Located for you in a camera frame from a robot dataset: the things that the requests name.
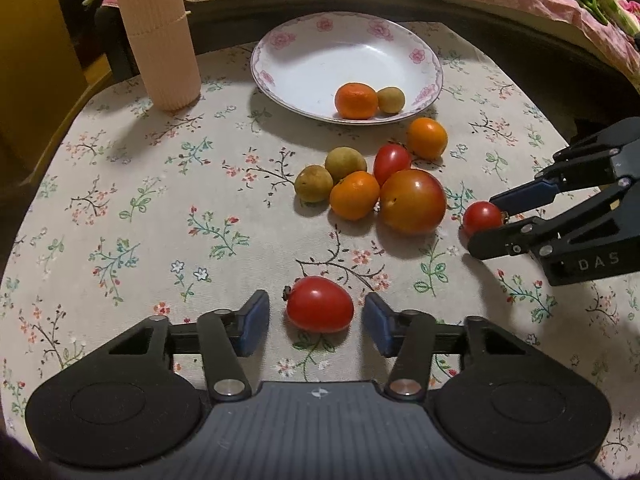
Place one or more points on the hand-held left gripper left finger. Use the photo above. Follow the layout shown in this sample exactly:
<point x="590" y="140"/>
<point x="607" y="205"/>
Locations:
<point x="255" y="317"/>

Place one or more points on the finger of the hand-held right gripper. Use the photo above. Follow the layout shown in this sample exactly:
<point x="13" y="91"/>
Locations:
<point x="500" y="245"/>
<point x="525" y="196"/>

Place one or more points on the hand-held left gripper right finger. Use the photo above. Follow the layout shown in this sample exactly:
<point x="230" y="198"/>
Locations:
<point x="376" y="322"/>

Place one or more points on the small round cherry tomato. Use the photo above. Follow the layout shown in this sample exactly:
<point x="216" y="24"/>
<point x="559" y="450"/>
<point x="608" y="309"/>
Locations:
<point x="481" y="216"/>

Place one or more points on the red plum tomato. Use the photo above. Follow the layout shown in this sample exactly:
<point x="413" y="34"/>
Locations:
<point x="319" y="305"/>

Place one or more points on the large orange-red tomato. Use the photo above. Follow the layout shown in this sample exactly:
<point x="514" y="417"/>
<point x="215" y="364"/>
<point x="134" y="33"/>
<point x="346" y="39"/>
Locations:
<point x="413" y="201"/>

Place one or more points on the orange mandarin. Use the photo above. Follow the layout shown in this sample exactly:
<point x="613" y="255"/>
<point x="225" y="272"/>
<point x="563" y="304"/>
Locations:
<point x="354" y="195"/>
<point x="426" y="138"/>
<point x="355" y="101"/>

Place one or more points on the oblong red cherry tomato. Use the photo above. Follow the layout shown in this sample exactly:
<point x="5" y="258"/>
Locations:
<point x="391" y="162"/>

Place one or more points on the tan longan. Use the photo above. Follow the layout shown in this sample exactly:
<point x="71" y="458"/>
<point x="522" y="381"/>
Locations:
<point x="345" y="162"/>
<point x="313" y="184"/>
<point x="390" y="99"/>

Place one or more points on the white floral rimmed plate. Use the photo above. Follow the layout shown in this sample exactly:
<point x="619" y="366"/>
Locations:
<point x="320" y="60"/>

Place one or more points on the beige ribbed rolled mat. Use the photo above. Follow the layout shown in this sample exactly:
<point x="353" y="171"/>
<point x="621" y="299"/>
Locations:
<point x="157" y="35"/>

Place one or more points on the wooden cabinet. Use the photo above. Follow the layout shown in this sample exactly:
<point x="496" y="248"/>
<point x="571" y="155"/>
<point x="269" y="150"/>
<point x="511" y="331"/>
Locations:
<point x="35" y="60"/>

